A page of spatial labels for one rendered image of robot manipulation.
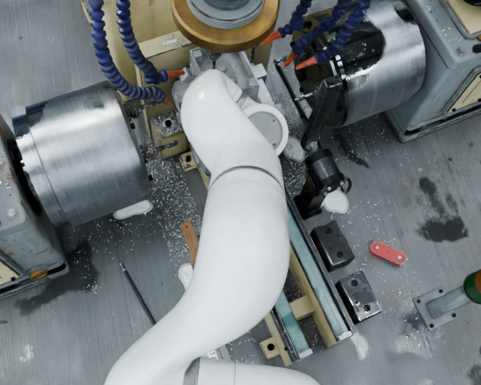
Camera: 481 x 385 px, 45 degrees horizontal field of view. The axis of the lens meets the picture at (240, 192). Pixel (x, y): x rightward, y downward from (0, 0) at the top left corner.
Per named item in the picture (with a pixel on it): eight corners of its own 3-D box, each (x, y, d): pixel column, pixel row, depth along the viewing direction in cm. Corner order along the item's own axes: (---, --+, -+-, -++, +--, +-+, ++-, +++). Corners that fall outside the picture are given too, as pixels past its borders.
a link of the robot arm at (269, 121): (198, 128, 94) (240, 167, 97) (217, 131, 81) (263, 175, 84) (234, 90, 95) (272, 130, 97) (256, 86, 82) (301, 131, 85)
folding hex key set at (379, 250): (366, 252, 138) (369, 250, 137) (371, 241, 140) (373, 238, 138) (401, 268, 138) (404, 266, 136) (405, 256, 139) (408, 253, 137)
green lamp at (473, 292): (458, 279, 114) (468, 274, 109) (484, 267, 115) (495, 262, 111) (474, 308, 112) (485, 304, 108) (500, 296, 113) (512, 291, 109)
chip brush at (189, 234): (174, 226, 138) (174, 225, 137) (194, 218, 139) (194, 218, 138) (207, 308, 131) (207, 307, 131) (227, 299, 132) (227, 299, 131)
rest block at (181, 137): (153, 140, 145) (149, 116, 134) (179, 130, 147) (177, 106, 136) (161, 160, 143) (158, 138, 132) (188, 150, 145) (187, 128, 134)
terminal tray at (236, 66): (188, 70, 121) (188, 50, 115) (236, 56, 123) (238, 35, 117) (209, 118, 118) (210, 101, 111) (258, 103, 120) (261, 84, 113)
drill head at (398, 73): (253, 72, 141) (263, 3, 118) (400, 21, 149) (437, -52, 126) (298, 160, 133) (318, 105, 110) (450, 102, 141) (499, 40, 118)
